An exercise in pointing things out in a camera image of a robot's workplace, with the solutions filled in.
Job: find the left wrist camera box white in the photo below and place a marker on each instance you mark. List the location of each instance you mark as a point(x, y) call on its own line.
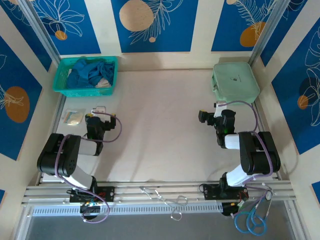
point(100, 109)

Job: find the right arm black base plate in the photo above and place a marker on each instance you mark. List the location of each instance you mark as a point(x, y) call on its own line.
point(208, 192)

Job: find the blue floral wall poster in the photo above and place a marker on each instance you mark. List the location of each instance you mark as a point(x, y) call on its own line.
point(15, 75)
point(280, 37)
point(33, 43)
point(87, 37)
point(287, 112)
point(225, 30)
point(175, 37)

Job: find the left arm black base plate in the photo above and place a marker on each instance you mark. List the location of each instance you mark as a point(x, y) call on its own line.
point(107, 193)

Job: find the plastic packet with beige pads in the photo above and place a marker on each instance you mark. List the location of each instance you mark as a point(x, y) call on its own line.
point(73, 117)

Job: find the blue t-shirt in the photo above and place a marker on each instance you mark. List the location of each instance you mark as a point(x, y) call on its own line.
point(82, 72)

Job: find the grey metal panel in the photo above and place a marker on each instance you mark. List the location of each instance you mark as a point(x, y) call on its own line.
point(150, 230)

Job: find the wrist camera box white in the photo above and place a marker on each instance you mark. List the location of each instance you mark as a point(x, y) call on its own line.
point(100, 109)
point(218, 110)

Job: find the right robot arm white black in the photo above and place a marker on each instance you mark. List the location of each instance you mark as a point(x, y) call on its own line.
point(260, 155)

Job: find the aluminium frame post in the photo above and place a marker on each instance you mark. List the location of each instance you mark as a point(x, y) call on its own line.
point(42, 32)
point(267, 32)

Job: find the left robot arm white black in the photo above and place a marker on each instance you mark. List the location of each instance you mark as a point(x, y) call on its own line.
point(62, 155)

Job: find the blue stethoscope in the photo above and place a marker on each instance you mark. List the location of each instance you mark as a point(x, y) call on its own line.
point(236, 222)

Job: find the teal plastic basket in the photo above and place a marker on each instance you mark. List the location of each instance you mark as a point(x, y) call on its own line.
point(85, 93)

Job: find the mint green zip case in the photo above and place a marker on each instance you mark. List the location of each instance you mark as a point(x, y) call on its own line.
point(237, 82)

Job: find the white crumpled cloth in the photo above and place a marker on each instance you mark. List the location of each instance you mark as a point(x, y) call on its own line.
point(103, 83)

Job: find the metal surgical forceps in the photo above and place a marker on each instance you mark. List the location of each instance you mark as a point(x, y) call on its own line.
point(178, 197)
point(160, 198)

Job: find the white table mat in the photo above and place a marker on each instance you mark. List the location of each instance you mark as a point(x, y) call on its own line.
point(162, 125)

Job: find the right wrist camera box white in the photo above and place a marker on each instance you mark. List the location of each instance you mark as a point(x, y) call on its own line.
point(218, 110)

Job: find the long aluminium frame rail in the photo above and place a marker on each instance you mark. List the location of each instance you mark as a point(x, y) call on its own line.
point(130, 192)

